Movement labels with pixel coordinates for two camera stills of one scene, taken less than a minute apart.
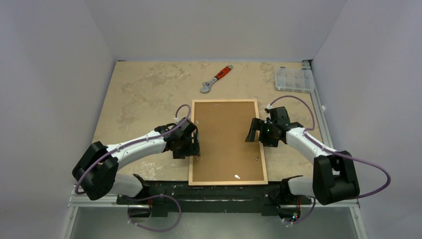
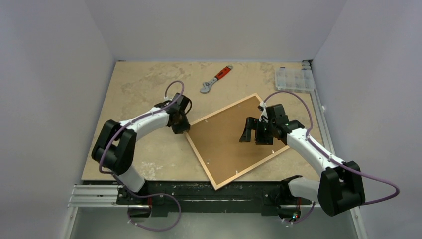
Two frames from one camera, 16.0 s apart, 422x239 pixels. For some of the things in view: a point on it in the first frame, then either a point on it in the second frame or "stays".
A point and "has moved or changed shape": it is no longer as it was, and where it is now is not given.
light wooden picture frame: [226, 158] has moved or changed shape
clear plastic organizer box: [295, 79] stays
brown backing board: [231, 143] has moved or changed shape
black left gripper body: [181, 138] to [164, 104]
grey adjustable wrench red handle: [207, 84] stays
